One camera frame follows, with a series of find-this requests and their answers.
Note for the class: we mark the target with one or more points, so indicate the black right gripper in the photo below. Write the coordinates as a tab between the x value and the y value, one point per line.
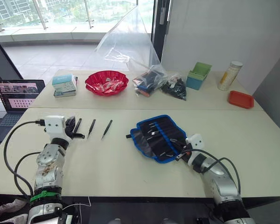
186	149

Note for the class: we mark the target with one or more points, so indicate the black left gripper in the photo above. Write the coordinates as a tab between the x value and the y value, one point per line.
70	124

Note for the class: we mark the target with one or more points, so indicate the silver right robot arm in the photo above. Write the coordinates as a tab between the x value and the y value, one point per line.
221	184

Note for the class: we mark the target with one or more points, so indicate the bent tip silver tweezers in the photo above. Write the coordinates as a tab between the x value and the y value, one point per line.
168	154

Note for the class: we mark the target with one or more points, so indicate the black pointed tweezers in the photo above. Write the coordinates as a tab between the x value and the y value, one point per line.
91	128
107	129

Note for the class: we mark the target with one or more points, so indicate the blue and black tool roll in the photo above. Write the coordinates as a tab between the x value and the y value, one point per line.
154	144

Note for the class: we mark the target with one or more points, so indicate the silver tipped tweezers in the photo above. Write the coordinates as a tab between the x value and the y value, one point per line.
150	138
152	133
152	126

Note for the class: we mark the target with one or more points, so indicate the flat teal and white carton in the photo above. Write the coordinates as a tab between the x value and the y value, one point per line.
65	93

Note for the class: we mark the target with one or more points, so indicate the red scalloped plastic bowl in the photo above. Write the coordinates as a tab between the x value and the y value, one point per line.
95	89

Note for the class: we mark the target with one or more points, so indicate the red and white wrapped sweets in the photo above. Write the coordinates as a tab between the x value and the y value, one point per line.
108	84

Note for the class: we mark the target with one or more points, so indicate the clear bag of black parts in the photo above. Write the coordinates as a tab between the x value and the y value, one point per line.
176	88

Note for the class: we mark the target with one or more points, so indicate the dark grey laptop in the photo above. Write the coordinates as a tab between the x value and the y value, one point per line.
16	98

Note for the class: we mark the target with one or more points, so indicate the blue box with green lid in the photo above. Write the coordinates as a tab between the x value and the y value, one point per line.
196	78

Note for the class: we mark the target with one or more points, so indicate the green zip tie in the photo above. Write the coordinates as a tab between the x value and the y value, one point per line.
40	195

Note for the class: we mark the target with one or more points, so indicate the clear bag of markers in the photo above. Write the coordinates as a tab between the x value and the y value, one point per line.
147	80

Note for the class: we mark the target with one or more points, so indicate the orange plastic tray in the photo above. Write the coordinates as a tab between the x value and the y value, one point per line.
240	100

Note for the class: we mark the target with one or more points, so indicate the clear jar with yellow label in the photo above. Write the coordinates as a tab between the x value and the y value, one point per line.
228	75

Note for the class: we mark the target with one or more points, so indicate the large clear plastic bag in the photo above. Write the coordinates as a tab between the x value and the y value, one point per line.
128	42

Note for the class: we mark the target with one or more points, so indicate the dark slanted panel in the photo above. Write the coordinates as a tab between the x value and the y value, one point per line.
2	58

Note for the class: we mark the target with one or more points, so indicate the pinkish cloth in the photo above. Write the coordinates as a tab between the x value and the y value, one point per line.
7	210

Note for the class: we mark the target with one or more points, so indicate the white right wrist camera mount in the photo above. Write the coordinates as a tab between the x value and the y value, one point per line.
196	141

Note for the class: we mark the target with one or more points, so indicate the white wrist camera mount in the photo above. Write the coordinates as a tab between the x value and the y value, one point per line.
54	126
196	141

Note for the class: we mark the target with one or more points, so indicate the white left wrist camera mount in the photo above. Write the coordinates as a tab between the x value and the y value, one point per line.
54	126

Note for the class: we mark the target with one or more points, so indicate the black door frame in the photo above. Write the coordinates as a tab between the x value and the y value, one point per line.
159	37

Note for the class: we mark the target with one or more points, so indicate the metal railing post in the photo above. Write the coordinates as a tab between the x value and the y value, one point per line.
41	16
89	14

